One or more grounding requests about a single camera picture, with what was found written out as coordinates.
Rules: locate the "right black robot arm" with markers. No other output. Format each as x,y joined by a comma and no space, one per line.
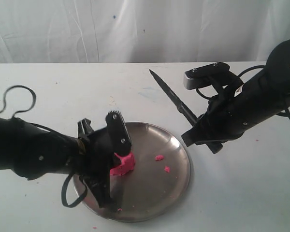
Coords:
275,75

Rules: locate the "white backdrop curtain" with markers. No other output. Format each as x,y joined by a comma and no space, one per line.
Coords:
116,31

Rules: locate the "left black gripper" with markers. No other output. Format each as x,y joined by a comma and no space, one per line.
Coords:
96,159

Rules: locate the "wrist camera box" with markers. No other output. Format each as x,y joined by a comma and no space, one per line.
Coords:
207,75
118,133

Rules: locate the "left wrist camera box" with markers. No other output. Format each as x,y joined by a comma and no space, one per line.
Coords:
118,133

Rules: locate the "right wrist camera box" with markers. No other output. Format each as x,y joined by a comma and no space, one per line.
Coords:
207,75

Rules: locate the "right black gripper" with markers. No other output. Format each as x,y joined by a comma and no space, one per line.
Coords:
236,109

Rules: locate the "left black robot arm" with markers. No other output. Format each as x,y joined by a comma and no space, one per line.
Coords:
31,151

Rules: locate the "black kitchen knife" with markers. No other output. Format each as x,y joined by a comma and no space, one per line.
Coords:
181,107

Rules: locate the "pink dough lump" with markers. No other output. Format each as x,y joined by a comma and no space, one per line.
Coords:
159,157
127,164

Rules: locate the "round stainless steel plate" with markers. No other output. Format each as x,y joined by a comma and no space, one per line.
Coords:
153,187

